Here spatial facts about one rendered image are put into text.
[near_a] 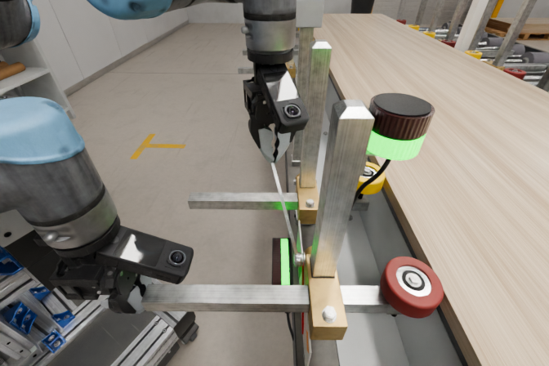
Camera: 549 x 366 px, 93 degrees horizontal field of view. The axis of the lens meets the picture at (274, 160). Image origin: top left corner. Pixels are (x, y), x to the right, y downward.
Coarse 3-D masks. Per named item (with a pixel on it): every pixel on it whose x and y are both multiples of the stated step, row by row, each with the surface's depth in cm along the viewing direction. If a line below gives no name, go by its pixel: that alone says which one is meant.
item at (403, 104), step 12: (384, 96) 27; (396, 96) 27; (408, 96) 27; (384, 108) 25; (396, 108) 25; (408, 108) 25; (420, 108) 25; (384, 168) 31; (372, 180) 32; (360, 192) 33
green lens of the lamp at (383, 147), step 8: (376, 136) 26; (424, 136) 26; (368, 144) 27; (376, 144) 27; (384, 144) 26; (392, 144) 26; (400, 144) 25; (408, 144) 25; (416, 144) 26; (376, 152) 27; (384, 152) 26; (392, 152) 26; (400, 152) 26; (408, 152) 26; (416, 152) 27
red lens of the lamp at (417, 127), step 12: (372, 108) 26; (432, 108) 25; (384, 120) 25; (396, 120) 24; (408, 120) 24; (420, 120) 24; (384, 132) 25; (396, 132) 25; (408, 132) 25; (420, 132) 25
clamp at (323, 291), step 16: (304, 272) 48; (336, 272) 43; (320, 288) 41; (336, 288) 41; (320, 304) 39; (336, 304) 39; (320, 320) 37; (336, 320) 37; (320, 336) 39; (336, 336) 39
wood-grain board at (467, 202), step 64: (384, 64) 123; (448, 64) 123; (448, 128) 75; (512, 128) 75; (448, 192) 54; (512, 192) 54; (448, 256) 42; (512, 256) 42; (448, 320) 37; (512, 320) 34
